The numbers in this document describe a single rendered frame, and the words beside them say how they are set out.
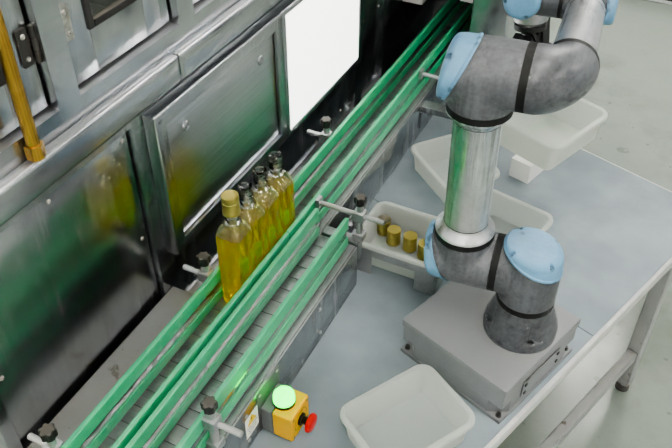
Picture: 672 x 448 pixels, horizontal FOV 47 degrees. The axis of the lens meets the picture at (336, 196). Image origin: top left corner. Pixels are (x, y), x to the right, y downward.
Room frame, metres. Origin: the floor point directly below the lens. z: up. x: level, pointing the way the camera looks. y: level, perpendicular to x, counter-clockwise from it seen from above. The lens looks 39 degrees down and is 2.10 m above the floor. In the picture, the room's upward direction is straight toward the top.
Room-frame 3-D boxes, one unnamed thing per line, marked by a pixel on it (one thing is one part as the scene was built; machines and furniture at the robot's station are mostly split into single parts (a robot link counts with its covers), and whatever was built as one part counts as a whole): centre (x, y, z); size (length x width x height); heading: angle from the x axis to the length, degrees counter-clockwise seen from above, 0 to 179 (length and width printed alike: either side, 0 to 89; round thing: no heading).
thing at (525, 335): (1.09, -0.38, 0.90); 0.15 x 0.15 x 0.10
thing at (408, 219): (1.39, -0.17, 0.80); 0.22 x 0.17 x 0.09; 64
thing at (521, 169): (1.80, -0.59, 0.78); 0.24 x 0.06 x 0.06; 138
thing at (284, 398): (0.92, 0.10, 0.84); 0.04 x 0.04 x 0.03
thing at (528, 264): (1.09, -0.37, 1.02); 0.13 x 0.12 x 0.14; 70
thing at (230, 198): (1.14, 0.20, 1.14); 0.04 x 0.04 x 0.04
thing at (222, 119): (1.57, 0.14, 1.15); 0.90 x 0.03 x 0.34; 154
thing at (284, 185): (1.30, 0.13, 0.99); 0.06 x 0.06 x 0.21; 64
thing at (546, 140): (1.48, -0.49, 1.08); 0.22 x 0.17 x 0.09; 133
